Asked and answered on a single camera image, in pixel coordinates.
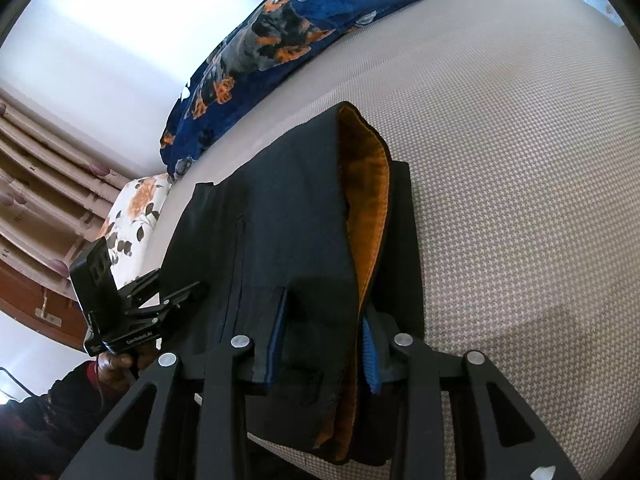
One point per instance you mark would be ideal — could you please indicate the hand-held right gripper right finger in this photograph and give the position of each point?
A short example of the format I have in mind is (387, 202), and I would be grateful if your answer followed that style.
(371, 360)

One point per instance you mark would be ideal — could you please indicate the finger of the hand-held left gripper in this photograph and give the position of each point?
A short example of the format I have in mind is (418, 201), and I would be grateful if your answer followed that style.
(142, 282)
(177, 297)

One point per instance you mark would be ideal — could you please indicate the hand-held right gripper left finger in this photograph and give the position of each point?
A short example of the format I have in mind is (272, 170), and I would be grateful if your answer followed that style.
(276, 340)

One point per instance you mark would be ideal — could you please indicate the blue dog printed blanket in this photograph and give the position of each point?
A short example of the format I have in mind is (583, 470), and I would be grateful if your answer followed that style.
(240, 85)

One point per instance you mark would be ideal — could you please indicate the brown wooden bed frame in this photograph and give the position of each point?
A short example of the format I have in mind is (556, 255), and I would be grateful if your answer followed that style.
(30, 300)

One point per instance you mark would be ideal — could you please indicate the white floral pillow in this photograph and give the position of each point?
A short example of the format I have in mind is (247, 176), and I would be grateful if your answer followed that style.
(135, 210)

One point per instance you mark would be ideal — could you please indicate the beige patterned curtain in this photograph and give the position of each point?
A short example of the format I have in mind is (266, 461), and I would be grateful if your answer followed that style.
(40, 185)

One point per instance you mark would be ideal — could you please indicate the person's left hand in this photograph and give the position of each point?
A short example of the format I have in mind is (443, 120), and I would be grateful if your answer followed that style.
(112, 370)

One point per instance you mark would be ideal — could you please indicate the person's left forearm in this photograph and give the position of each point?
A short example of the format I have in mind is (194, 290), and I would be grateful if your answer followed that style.
(50, 420)

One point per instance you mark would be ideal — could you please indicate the black pants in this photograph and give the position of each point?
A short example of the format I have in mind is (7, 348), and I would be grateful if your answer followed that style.
(280, 210)

